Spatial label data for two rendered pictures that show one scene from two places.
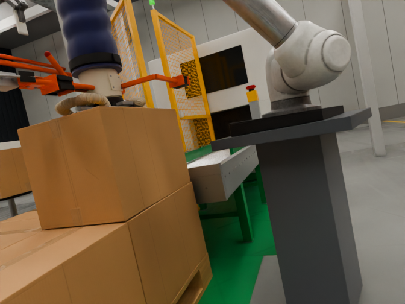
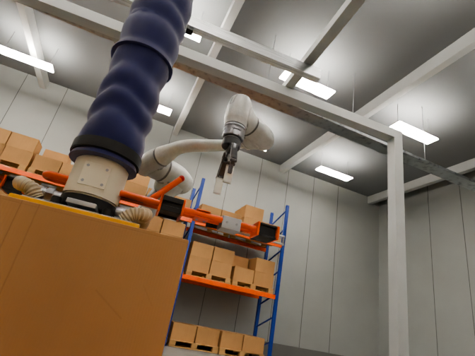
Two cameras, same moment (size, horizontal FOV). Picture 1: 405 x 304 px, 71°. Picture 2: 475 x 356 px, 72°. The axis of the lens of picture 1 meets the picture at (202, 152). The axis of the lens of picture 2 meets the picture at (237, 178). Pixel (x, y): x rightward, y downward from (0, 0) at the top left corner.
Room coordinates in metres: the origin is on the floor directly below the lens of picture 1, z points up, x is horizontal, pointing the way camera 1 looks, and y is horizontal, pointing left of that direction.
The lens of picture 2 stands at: (1.55, 1.48, 0.76)
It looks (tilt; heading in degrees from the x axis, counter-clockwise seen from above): 24 degrees up; 234
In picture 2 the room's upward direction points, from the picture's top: 11 degrees clockwise
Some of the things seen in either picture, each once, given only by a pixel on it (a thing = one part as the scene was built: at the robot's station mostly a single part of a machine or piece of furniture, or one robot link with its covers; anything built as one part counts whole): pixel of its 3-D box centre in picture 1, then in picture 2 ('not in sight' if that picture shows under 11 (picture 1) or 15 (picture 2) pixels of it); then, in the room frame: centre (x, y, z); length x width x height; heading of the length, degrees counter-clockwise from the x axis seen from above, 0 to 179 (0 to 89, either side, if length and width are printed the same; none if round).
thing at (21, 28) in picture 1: (20, 23); (218, 186); (0.91, 0.47, 1.24); 0.03 x 0.01 x 0.07; 159
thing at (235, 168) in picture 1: (255, 153); not in sight; (2.63, -0.48, 0.50); 2.31 x 0.05 x 0.19; 159
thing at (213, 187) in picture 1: (168, 194); not in sight; (1.65, 0.25, 0.48); 0.70 x 0.03 x 0.15; 69
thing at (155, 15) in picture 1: (193, 112); not in sight; (3.46, 0.00, 1.05); 1.17 x 0.10 x 2.10; 159
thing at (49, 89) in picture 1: (56, 85); (170, 208); (1.09, 0.48, 1.08); 0.10 x 0.08 x 0.06; 69
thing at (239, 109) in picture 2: not in sight; (239, 114); (0.92, 0.53, 1.55); 0.13 x 0.11 x 0.16; 11
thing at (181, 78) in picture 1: (179, 82); (17, 187); (1.51, 0.04, 1.07); 0.09 x 0.08 x 0.05; 69
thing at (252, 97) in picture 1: (264, 160); not in sight; (2.01, -0.43, 0.50); 0.07 x 0.07 x 1.00; 69
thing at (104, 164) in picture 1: (118, 160); (59, 294); (1.31, 0.39, 0.75); 0.60 x 0.40 x 0.40; 159
